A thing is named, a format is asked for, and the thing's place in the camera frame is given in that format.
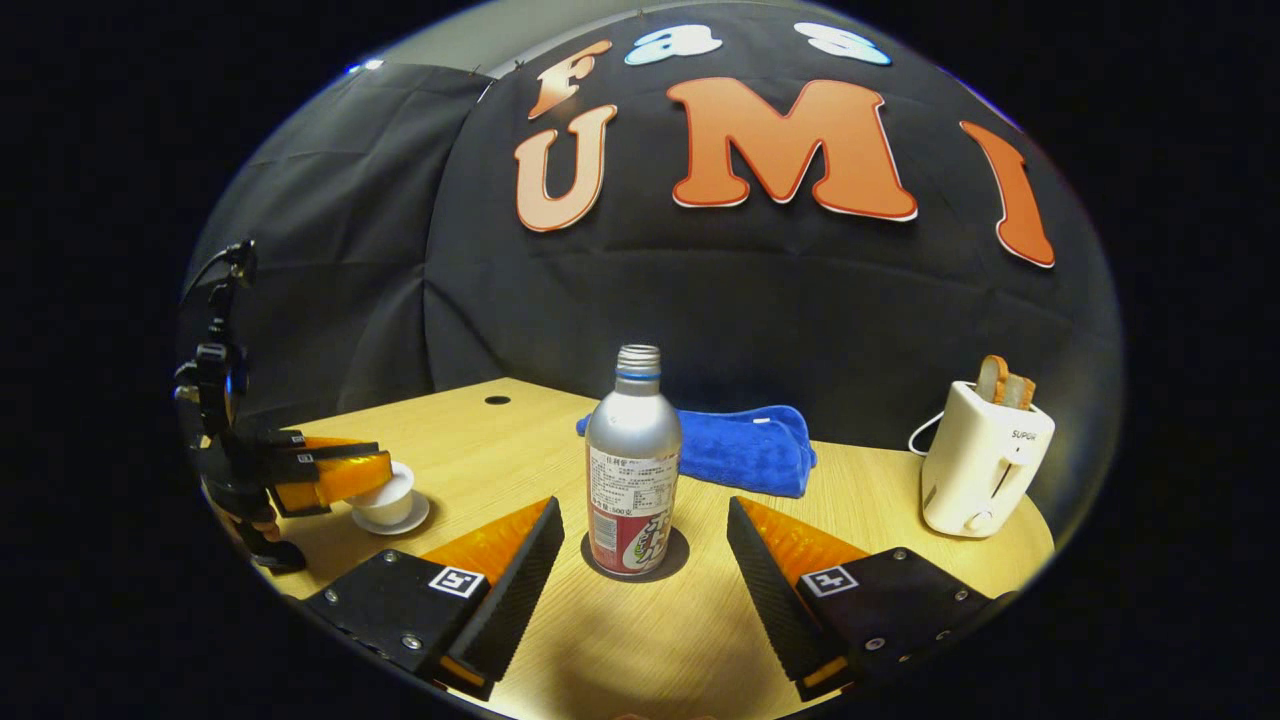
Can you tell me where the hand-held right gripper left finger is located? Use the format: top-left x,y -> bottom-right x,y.
300,497 -> 566,701

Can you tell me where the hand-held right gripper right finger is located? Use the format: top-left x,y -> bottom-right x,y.
727,496 -> 1016,703

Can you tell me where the white teacup lid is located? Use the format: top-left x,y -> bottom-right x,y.
362,462 -> 416,498

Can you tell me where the white teacup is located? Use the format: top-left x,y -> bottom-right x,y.
356,490 -> 415,527

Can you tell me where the dark brown round coaster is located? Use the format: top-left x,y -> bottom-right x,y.
580,527 -> 691,584

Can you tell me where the silver water bottle red label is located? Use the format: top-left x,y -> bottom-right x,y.
585,344 -> 684,578

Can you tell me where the white saucer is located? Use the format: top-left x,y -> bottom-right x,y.
350,492 -> 431,536

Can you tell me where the blue towel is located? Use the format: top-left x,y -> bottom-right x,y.
576,404 -> 818,499

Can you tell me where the white toaster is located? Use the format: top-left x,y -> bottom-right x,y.
921,380 -> 1055,539

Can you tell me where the black backdrop cloth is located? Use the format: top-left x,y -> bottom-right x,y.
180,5 -> 1123,521

